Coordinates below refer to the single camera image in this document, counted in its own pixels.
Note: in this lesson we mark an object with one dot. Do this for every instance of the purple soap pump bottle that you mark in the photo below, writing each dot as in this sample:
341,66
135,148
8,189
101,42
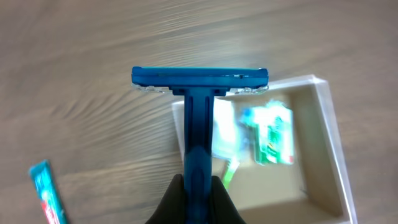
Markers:
227,140

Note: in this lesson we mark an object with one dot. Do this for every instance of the white toothpaste tube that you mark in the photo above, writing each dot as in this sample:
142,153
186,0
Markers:
50,201

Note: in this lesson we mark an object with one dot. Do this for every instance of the green white toothbrush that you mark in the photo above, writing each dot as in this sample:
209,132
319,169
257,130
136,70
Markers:
231,167

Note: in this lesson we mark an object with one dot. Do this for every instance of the blue toothbrush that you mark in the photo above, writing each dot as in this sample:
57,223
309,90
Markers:
199,87

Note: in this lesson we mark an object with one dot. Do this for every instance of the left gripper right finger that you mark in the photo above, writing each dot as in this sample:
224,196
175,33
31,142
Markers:
223,210

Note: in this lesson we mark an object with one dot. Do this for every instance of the white cardboard box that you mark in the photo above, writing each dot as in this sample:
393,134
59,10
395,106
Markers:
315,188

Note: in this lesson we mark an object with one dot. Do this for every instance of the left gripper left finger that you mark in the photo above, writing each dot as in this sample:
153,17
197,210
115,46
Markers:
171,209

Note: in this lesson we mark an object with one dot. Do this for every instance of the green Dettol soap packet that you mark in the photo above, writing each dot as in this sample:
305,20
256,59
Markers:
272,132

